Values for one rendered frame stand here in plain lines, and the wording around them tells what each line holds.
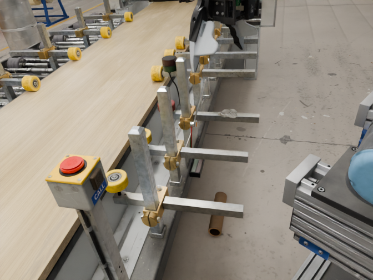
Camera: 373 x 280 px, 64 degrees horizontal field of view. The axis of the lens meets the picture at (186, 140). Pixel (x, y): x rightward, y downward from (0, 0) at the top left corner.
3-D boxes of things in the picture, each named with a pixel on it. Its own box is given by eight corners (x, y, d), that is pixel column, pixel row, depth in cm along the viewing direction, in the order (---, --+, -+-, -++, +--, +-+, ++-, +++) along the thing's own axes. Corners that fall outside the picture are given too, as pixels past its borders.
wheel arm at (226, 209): (243, 212, 95) (243, 203, 93) (242, 220, 92) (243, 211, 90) (118, 198, 105) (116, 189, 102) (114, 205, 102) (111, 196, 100)
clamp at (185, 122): (196, 114, 141) (195, 105, 138) (190, 130, 130) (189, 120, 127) (185, 114, 142) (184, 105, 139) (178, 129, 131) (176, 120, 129)
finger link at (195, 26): (190, 39, 52) (207, -12, 51) (184, 37, 53) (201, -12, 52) (205, 48, 56) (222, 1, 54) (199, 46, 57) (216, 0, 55)
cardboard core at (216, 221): (226, 192, 199) (221, 228, 176) (226, 200, 204) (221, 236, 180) (215, 191, 201) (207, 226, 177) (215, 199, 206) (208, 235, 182)
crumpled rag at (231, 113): (238, 110, 133) (238, 105, 131) (237, 118, 127) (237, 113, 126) (219, 109, 135) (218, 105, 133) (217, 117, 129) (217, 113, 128)
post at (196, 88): (203, 124, 165) (197, 37, 137) (202, 128, 162) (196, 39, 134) (197, 124, 166) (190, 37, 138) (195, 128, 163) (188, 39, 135)
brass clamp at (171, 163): (186, 149, 122) (185, 139, 119) (178, 171, 112) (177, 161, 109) (171, 148, 124) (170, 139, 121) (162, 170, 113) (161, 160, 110)
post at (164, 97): (182, 189, 126) (169, 84, 98) (180, 195, 123) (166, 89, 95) (174, 188, 126) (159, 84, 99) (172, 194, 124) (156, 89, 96)
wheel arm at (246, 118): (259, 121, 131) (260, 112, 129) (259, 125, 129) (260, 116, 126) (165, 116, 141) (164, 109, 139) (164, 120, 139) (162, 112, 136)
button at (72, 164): (90, 163, 53) (87, 155, 52) (78, 178, 50) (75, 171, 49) (70, 161, 54) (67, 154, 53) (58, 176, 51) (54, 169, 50)
